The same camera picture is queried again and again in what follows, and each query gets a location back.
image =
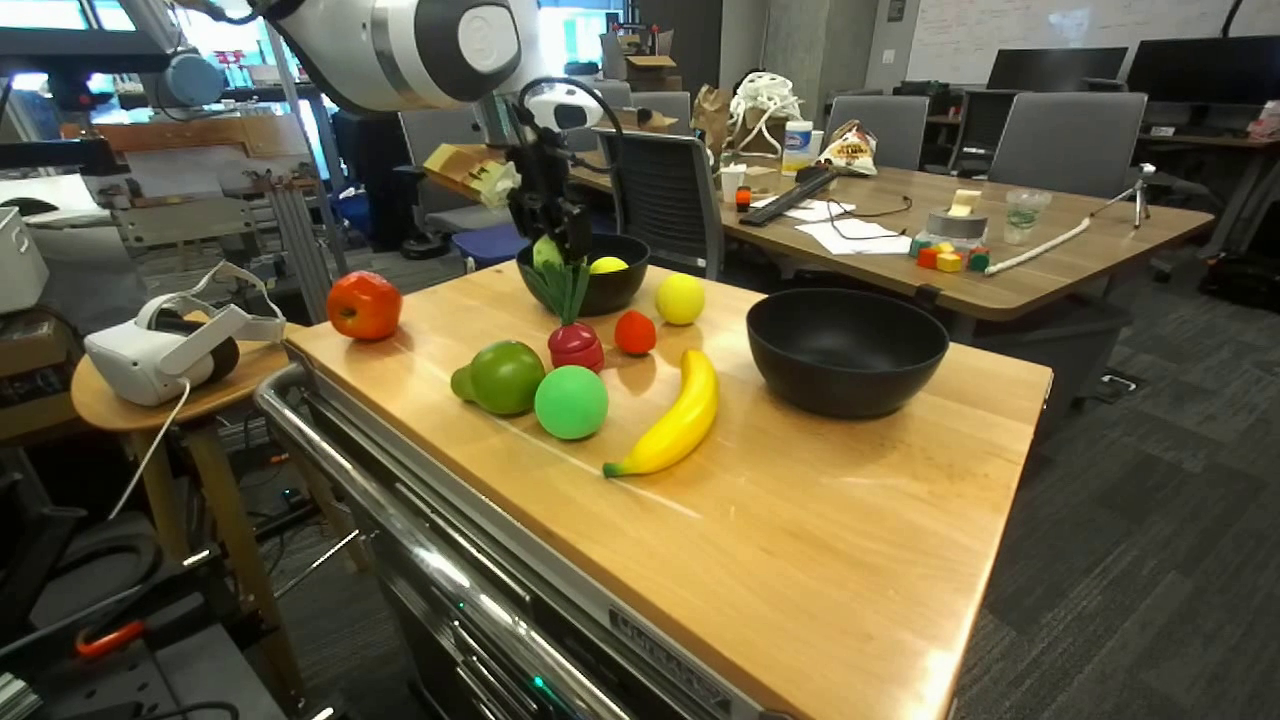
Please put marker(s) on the grey fabric office chair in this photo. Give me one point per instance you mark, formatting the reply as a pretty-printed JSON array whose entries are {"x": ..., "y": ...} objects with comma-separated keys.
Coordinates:
[
  {"x": 1065, "y": 143},
  {"x": 880, "y": 124},
  {"x": 467, "y": 212}
]

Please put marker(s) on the clear water bottle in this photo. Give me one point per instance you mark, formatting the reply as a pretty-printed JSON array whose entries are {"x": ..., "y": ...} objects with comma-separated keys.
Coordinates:
[{"x": 803, "y": 146}]

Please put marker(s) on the black keyboard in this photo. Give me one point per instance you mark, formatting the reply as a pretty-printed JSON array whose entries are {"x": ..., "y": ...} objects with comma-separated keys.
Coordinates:
[{"x": 785, "y": 198}]

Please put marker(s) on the beige crumpled object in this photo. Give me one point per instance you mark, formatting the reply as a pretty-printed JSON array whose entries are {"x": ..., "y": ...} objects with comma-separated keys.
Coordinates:
[{"x": 855, "y": 149}]

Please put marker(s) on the white plastic stick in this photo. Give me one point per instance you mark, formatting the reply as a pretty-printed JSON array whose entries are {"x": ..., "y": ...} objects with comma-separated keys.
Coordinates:
[{"x": 1053, "y": 247}]

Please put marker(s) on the yellow toy banana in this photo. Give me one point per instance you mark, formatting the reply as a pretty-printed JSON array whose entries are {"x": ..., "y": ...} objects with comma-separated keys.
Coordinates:
[{"x": 681, "y": 420}]

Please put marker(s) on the wooden meeting table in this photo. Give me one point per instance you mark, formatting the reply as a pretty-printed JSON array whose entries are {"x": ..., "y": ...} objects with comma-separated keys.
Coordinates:
[{"x": 1065, "y": 252}]

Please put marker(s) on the white paper sheets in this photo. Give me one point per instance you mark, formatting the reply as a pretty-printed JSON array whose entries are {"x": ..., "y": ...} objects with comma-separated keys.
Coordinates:
[{"x": 855, "y": 237}]

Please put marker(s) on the white VR headset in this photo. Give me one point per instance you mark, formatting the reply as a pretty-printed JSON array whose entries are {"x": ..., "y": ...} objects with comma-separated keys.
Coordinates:
[{"x": 146, "y": 360}]

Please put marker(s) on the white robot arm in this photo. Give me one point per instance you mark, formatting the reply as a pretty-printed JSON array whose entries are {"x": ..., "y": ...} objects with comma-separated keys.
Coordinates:
[{"x": 384, "y": 52}]

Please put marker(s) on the aluminium frame stand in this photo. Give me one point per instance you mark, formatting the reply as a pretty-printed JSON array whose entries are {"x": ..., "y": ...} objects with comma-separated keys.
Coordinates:
[{"x": 307, "y": 252}]

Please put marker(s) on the black computer monitor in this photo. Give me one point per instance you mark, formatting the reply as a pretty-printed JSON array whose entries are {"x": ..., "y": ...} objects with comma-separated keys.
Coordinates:
[
  {"x": 1053, "y": 69},
  {"x": 1201, "y": 75}
]

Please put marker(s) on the red orange tomato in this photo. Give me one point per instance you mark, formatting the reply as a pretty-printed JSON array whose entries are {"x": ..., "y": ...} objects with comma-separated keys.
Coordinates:
[{"x": 364, "y": 305}]

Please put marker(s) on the small red toy fruit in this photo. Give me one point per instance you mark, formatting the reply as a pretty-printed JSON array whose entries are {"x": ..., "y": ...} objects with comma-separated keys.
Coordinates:
[{"x": 637, "y": 335}]

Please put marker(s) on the green toy pear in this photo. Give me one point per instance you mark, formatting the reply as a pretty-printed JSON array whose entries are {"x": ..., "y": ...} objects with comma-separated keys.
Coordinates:
[{"x": 504, "y": 378}]

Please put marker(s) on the colourful toy blocks cluster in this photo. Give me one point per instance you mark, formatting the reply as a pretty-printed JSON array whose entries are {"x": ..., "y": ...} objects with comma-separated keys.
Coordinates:
[{"x": 945, "y": 257}]

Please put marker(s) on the round wooden stool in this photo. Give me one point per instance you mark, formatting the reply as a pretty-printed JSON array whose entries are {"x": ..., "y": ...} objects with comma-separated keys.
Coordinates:
[{"x": 263, "y": 360}]

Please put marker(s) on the white net bag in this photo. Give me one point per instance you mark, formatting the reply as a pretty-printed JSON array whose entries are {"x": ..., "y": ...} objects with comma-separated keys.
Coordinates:
[{"x": 765, "y": 103}]

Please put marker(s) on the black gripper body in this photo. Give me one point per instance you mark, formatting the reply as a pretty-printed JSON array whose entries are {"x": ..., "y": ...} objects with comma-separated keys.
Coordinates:
[{"x": 546, "y": 167}]

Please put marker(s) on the red toy radish green leaves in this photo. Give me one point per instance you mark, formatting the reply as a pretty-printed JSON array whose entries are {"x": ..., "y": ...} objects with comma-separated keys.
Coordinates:
[{"x": 579, "y": 347}]

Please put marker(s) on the metal tool cart cabinet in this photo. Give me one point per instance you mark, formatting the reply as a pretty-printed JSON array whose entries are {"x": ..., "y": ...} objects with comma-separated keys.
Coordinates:
[{"x": 665, "y": 674}]

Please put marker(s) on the bright green toy ball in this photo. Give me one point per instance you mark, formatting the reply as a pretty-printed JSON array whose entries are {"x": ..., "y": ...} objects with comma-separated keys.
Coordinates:
[{"x": 570, "y": 403}]

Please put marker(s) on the clear plastic cup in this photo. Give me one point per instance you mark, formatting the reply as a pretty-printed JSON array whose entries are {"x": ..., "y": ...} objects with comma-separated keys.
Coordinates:
[{"x": 1030, "y": 207}]

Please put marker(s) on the black mesh office chair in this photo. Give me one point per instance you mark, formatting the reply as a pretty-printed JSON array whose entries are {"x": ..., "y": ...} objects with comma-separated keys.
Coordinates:
[{"x": 665, "y": 201}]

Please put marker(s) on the white plastic device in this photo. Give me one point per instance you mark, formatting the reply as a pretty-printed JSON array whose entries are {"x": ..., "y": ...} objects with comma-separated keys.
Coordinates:
[{"x": 20, "y": 265}]

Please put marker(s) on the clear plastic container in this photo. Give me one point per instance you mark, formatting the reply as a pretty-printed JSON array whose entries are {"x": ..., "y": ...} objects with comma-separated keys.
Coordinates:
[{"x": 960, "y": 224}]

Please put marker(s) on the yellow round toy fruit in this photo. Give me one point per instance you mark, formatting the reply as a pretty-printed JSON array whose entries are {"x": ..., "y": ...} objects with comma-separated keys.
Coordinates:
[
  {"x": 681, "y": 298},
  {"x": 608, "y": 265}
]

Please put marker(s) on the black plastic bowl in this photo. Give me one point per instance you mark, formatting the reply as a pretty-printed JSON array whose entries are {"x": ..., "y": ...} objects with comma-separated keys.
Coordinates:
[
  {"x": 845, "y": 369},
  {"x": 620, "y": 291}
]

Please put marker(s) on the tan wrist camera box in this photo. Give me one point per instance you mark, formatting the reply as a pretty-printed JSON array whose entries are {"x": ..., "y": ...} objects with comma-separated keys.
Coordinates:
[{"x": 467, "y": 167}]

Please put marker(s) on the brown cardboard box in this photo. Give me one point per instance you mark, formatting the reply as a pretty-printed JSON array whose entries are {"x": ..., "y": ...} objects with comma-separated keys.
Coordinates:
[{"x": 655, "y": 75}]

